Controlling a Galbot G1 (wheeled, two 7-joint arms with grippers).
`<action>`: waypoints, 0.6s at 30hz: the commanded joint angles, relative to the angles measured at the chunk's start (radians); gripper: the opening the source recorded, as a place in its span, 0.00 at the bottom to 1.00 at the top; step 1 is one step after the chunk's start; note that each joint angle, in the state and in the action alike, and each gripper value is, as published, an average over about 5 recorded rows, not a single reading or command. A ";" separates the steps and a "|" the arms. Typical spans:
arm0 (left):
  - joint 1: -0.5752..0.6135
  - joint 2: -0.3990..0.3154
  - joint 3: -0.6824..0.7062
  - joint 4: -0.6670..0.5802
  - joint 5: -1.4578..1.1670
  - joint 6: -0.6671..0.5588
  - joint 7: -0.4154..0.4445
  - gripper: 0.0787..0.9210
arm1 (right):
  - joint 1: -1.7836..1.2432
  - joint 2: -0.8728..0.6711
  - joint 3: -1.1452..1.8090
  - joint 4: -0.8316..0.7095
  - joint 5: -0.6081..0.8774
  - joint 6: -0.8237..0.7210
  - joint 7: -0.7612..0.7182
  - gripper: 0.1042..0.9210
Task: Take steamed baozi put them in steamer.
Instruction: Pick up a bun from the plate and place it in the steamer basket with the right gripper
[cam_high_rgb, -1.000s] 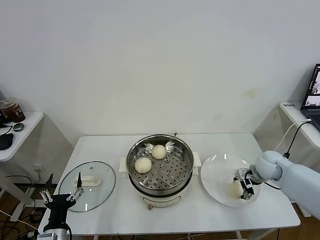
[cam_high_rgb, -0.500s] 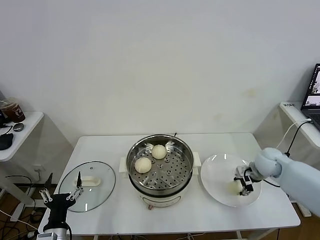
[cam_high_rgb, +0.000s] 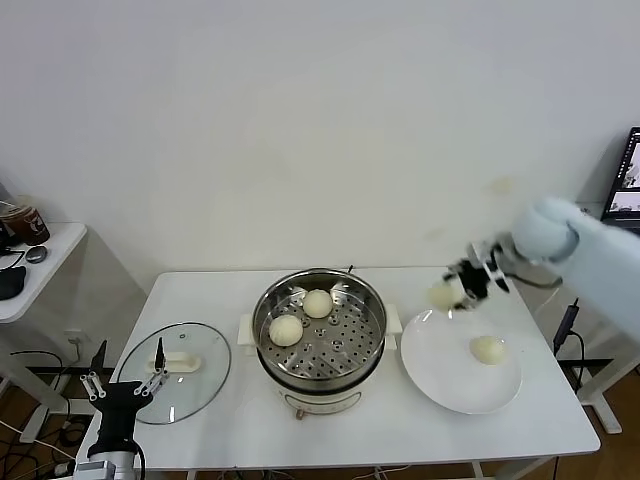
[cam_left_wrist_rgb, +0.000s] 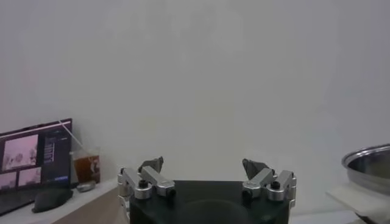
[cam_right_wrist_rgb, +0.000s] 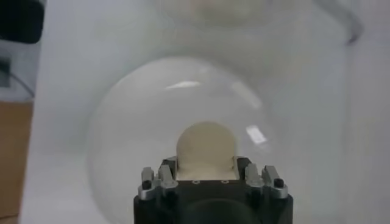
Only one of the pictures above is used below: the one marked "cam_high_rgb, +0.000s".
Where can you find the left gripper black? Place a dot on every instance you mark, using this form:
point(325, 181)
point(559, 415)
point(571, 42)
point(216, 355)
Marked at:
point(117, 405)

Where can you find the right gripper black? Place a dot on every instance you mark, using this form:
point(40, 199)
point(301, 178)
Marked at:
point(477, 282)

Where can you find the white steamed baozi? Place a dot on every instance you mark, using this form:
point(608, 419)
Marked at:
point(442, 296)
point(286, 330)
point(487, 350)
point(317, 302)

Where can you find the glass pot lid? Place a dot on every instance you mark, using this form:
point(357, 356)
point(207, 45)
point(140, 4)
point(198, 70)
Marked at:
point(200, 395)

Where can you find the steel steamer basket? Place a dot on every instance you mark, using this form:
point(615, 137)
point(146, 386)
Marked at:
point(345, 350)

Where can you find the white round plate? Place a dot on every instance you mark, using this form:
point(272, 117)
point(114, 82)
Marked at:
point(440, 370)

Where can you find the white side table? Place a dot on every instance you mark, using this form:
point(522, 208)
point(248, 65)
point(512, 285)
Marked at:
point(55, 270)

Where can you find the round dark grey disc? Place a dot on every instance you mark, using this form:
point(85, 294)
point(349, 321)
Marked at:
point(37, 254)

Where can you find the iced coffee plastic cup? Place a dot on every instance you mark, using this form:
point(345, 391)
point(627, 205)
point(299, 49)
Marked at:
point(32, 227)

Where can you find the cream electric cooker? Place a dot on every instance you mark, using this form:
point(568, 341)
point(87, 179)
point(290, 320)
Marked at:
point(320, 400)

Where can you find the white desk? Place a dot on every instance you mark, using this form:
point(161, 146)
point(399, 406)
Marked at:
point(607, 417)

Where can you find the open black laptop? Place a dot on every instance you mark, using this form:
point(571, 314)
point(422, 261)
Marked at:
point(631, 165)

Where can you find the white wall outlet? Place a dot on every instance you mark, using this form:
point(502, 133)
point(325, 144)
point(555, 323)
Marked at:
point(75, 334)

